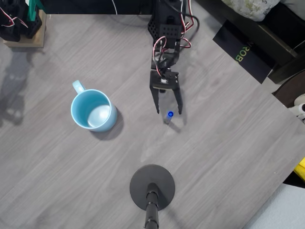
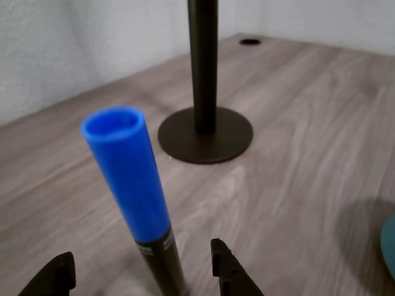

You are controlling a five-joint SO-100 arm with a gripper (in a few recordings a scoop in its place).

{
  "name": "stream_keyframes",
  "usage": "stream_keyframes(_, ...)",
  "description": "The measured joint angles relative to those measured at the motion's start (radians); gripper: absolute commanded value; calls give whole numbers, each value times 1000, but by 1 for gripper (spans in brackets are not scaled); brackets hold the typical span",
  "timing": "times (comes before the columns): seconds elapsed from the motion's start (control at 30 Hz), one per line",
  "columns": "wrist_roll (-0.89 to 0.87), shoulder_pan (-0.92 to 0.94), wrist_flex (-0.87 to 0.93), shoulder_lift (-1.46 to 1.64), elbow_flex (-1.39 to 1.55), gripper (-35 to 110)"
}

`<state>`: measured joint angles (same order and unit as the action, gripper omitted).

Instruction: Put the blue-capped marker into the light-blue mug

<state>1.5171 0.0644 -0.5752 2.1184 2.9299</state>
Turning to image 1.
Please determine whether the blue capped marker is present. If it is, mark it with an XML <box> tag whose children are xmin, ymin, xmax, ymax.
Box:
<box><xmin>163</xmin><ymin>110</ymin><xmax>175</xmax><ymax>125</ymax></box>

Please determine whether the light blue mug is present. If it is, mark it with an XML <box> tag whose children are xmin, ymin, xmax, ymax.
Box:
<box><xmin>70</xmin><ymin>80</ymin><xmax>118</xmax><ymax>133</ymax></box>

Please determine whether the black box with green letters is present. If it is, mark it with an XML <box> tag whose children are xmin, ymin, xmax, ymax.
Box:
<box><xmin>212</xmin><ymin>19</ymin><xmax>277</xmax><ymax>84</ymax></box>

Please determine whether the camouflage pillow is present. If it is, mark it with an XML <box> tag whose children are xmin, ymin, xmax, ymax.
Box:
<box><xmin>220</xmin><ymin>0</ymin><xmax>283</xmax><ymax>22</ymax></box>

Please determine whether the dark round chair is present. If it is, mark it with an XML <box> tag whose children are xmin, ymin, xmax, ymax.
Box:
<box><xmin>271</xmin><ymin>69</ymin><xmax>305</xmax><ymax>109</ymax></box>

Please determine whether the white gadget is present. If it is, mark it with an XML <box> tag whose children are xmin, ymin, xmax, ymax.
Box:
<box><xmin>288</xmin><ymin>94</ymin><xmax>305</xmax><ymax>124</ymax></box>

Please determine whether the grey cushion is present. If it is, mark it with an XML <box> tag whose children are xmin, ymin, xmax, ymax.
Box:
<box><xmin>280</xmin><ymin>0</ymin><xmax>305</xmax><ymax>15</ymax></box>

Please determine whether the yellow object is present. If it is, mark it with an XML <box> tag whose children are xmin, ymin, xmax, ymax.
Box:
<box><xmin>293</xmin><ymin>156</ymin><xmax>305</xmax><ymax>181</ymax></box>

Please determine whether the wooden base board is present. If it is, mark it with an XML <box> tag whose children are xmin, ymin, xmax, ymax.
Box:
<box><xmin>2</xmin><ymin>9</ymin><xmax>47</xmax><ymax>48</ymax></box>

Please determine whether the green clamp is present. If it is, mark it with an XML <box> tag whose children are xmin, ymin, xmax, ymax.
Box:
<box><xmin>25</xmin><ymin>0</ymin><xmax>47</xmax><ymax>23</ymax></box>

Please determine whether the light grey bedding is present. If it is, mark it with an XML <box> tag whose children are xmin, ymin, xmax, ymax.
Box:
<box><xmin>243</xmin><ymin>183</ymin><xmax>305</xmax><ymax>229</ymax></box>

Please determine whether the red white servo cable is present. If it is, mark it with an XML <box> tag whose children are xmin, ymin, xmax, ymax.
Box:
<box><xmin>180</xmin><ymin>0</ymin><xmax>193</xmax><ymax>50</ymax></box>
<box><xmin>153</xmin><ymin>36</ymin><xmax>168</xmax><ymax>76</ymax></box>

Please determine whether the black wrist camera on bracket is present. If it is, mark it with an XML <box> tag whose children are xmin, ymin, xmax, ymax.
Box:
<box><xmin>149</xmin><ymin>69</ymin><xmax>180</xmax><ymax>93</ymax></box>

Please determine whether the black round-base camera stand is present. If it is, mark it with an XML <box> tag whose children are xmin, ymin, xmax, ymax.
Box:
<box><xmin>129</xmin><ymin>164</ymin><xmax>176</xmax><ymax>229</ymax></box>

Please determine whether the dark furniture frame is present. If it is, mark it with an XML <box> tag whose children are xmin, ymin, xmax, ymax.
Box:
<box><xmin>193</xmin><ymin>0</ymin><xmax>305</xmax><ymax>84</ymax></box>

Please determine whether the white thin cord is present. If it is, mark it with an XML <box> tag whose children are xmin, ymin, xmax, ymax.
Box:
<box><xmin>292</xmin><ymin>40</ymin><xmax>305</xmax><ymax>52</ymax></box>

